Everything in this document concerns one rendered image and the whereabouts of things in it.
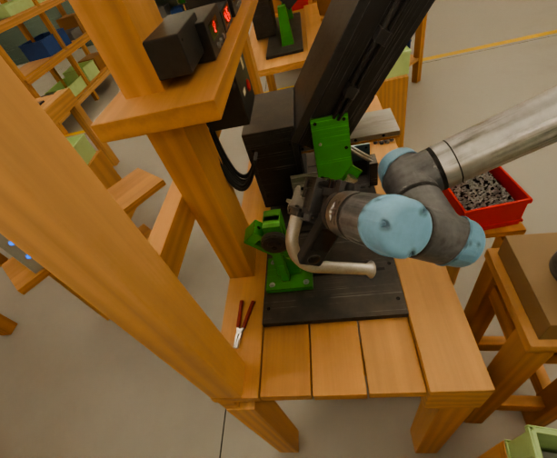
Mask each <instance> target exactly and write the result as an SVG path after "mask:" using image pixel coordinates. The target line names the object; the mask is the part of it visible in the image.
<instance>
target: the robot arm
mask: <svg viewBox="0 0 557 458"><path fill-rule="evenodd" d="M556 142H557V85H556V86H555V87H553V88H551V89H549V90H547V91H545V92H543V93H541V94H539V95H536V96H534V97H532V98H530V99H528V100H526V101H524V102H522V103H520V104H518V105H515V106H513V107H511V108H509V109H507V110H505V111H503V112H501V113H499V114H497V115H495V116H492V117H490V118H488V119H486V120H484V121H482V122H480V123H479V124H476V125H474V126H472V127H469V128H467V129H465V130H463V131H461V132H460V133H458V134H455V135H453V136H451V137H449V138H446V139H444V140H442V141H441V142H439V143H437V144H434V145H432V146H430V147H428V148H426V149H423V150H422V151H420V152H418V153H417V152H415V151H414V150H413V149H411V148H408V147H404V148H396V149H393V150H392V151H390V152H389V153H388V154H386V155H385V156H384V157H383V159H382V160H381V162H380V163H379V165H378V176H379V178H380V181H381V183H382V188H383V190H384V191H385V192H386V194H373V193H365V192H359V191H360V186H361V185H360V184H353V183H349V182H346V181H343V180H335V181H334V180H333V179H330V178H328V177H324V178H327V179H324V178H321V177H306V178H305V183H304V187H303V195H301V186H300V185H297V186H296V187H295V190H294V193H293V198H292V201H291V202H290V203H289V204H288V207H287V213H288V214H291V215H294V216H297V217H300V219H301V220H303V221H306V222H310V223H313V224H314V225H313V227H312V229H311V231H310V233H309V234H308V236H307V237H306V239H305V241H304V243H303V246H302V247H301V249H300V251H299V253H298V255H297V257H298V261H299V264H306V265H314V266H320V265H321V264H322V263H323V260H324V259H325V257H326V256H327V255H328V253H329V252H330V250H331V249H332V247H333V245H334V243H335V242H336V240H337V238H338V237H339V236H341V237H342V238H344V239H347V240H349V241H352V242H354V243H356V244H359V245H362V246H364V247H366V248H369V249H370V250H372V251H373V252H375V253H377V254H380V255H383V256H387V257H392V258H397V259H406V258H408V257H409V258H412V259H417V260H421V261H425V262H429V263H433V264H436V265H440V266H446V265H447V266H452V267H465V266H468V265H470V264H473V263H475V261H476V260H478V259H479V257H480V256H481V255H482V252H483V250H484V247H485V242H486V238H485V233H484V230H483V229H482V227H481V226H480V225H479V224H478V223H476V222H475V221H474V220H471V219H470V218H469V217H467V216H463V215H458V214H457V213H456V212H455V211H454V209H453V207H452V205H451V204H450V202H449V201H448V199H447V198H446V196H445V195H444V193H443V190H445V189H448V188H450V187H453V186H455V185H457V184H460V183H462V182H465V181H467V180H469V179H472V178H474V177H475V176H478V175H480V174H484V173H486V172H488V171H491V170H492V169H494V168H497V167H499V166H501V165H504V164H507V163H509V162H511V161H513V160H516V159H518V158H520V157H523V156H525V155H527V154H530V153H532V152H535V151H537V150H539V149H542V148H544V147H545V146H548V145H550V144H554V143H556ZM328 179H329V180H328ZM332 180H333V181H332ZM299 206H300V207H299ZM549 267H550V271H551V273H552V276H553V277H554V278H555V280H556V281H557V251H556V252H555V253H554V255H553V256H552V258H551V260H550V262H549Z"/></svg>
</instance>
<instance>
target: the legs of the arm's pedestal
mask: <svg viewBox="0 0 557 458"><path fill-rule="evenodd" d="M464 314H465V316H466V319H467V321H468V323H469V325H470V327H471V330H472V334H473V336H474V339H475V341H476V343H477V345H478V348H479V350H480V351H499V352H498V353H497V354H496V355H495V357H494V358H493V360H492V362H491V363H490V364H489V366H488V367H487V371H488V373H489V375H490V377H491V380H492V384H493V386H494V389H495V391H494V392H493V393H492V394H491V396H490V397H489V398H488V399H487V400H486V401H485V402H484V403H483V405H482V406H481V407H480V408H474V409H473V411H472V412H471V413H470V414H469V416H468V417H467V418H466V419H465V420H464V422H465V423H483V422H484V421H485V420H486V419H487V418H488V417H489V416H490V415H491V414H492V413H493V412H494V411H495V410H502V411H522V416H523V418H524V421H525V423H526V425H527V424H530V425H536V426H541V427H545V426H546V425H548V424H550V423H552V422H554V421H556V420H557V378H556V379H555V380H554V381H553V382H551V381H550V378H549V376H548V374H547V373H546V371H545V369H544V366H543V364H544V363H556V364H557V353H526V352H525V350H524V348H523V345H522V342H521V339H520V337H519V335H518V333H517V331H516V329H515V326H514V324H513V322H512V318H511V316H510V314H509V312H508V310H507V308H506V305H505V303H504V301H503V299H502V296H501V293H500V291H499V289H498V286H497V284H496V282H495V280H494V278H493V276H492V272H491V270H490V268H489V265H488V264H487V262H486V259H485V261H484V263H483V266H482V270H481V271H480V273H479V276H478V278H477V281H476V283H475V285H474V287H473V289H472V293H471V296H470V298H469V300H468V303H467V305H466V307H465V309H464ZM495 315H496V316H497V319H498V321H499V324H500V326H501V328H502V332H503V334H504V336H483V335H484V333H485V331H486V329H487V328H488V326H489V324H490V322H491V321H492V319H493V317H494V316H495ZM529 378H530V379H531V382H532V386H533V388H534V390H535V392H536V395H535V396H533V395H512V394H513V393H514V392H515V391H516V390H517V389H518V388H519V387H520V386H521V385H522V384H523V383H524V382H525V381H527V380H528V379H529Z"/></svg>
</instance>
